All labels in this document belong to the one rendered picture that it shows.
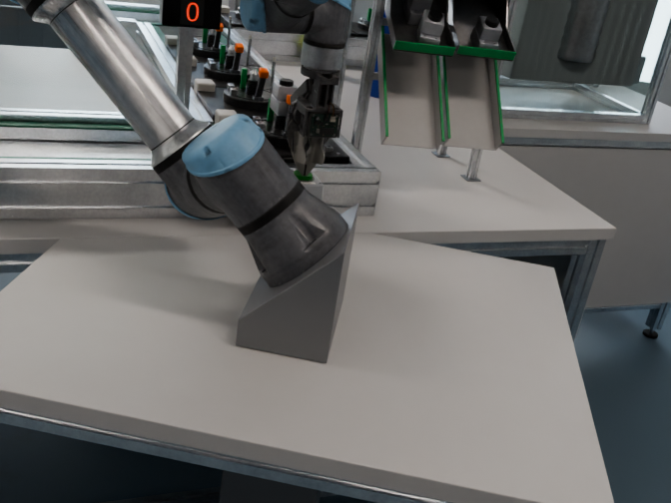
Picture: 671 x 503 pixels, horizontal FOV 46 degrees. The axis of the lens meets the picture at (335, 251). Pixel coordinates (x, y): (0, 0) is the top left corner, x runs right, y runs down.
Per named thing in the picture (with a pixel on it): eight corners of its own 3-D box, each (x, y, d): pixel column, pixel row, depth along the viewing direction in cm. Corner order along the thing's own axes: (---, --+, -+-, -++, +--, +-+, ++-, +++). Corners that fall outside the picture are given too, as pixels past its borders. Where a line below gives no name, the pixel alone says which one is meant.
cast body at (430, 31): (435, 52, 166) (446, 25, 161) (415, 48, 165) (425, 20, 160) (436, 29, 171) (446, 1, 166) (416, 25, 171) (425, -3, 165)
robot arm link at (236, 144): (254, 225, 109) (191, 147, 105) (221, 233, 121) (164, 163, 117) (312, 172, 113) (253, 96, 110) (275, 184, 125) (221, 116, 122)
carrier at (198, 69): (283, 97, 208) (289, 50, 203) (193, 93, 200) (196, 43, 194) (260, 73, 228) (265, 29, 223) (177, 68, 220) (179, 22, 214)
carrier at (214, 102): (312, 127, 188) (319, 75, 183) (212, 124, 179) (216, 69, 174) (284, 98, 208) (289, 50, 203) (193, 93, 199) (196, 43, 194)
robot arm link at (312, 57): (298, 37, 142) (339, 41, 145) (295, 63, 144) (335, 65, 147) (310, 47, 136) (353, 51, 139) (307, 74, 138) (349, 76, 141)
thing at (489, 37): (494, 57, 171) (505, 30, 166) (475, 54, 170) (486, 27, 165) (486, 33, 176) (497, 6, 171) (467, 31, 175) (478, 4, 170)
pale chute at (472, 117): (496, 151, 179) (504, 142, 175) (441, 146, 176) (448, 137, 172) (486, 44, 188) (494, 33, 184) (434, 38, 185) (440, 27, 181)
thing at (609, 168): (661, 338, 319) (738, 136, 282) (416, 358, 279) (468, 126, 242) (565, 260, 375) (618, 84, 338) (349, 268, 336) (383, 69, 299)
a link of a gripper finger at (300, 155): (296, 184, 148) (302, 137, 144) (287, 172, 153) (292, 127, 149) (311, 184, 149) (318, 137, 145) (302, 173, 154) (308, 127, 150)
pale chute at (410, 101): (437, 149, 174) (444, 140, 170) (379, 145, 171) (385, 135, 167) (430, 39, 183) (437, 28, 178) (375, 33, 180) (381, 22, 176)
